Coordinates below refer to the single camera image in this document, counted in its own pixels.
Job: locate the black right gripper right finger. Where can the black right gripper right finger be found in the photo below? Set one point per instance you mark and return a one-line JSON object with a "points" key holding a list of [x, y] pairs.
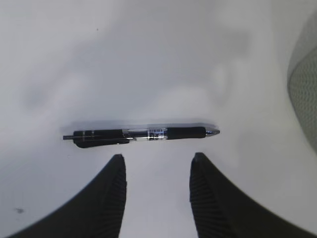
{"points": [[222, 210]]}

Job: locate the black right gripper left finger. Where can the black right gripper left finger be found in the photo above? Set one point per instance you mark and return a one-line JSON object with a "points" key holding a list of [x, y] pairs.
{"points": [[95, 212]]}

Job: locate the green woven plastic basket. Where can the green woven plastic basket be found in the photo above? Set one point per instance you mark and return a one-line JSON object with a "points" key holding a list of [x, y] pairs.
{"points": [[302, 80]]}

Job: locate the blue black pen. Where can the blue black pen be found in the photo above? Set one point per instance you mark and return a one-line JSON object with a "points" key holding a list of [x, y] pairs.
{"points": [[94, 138]]}

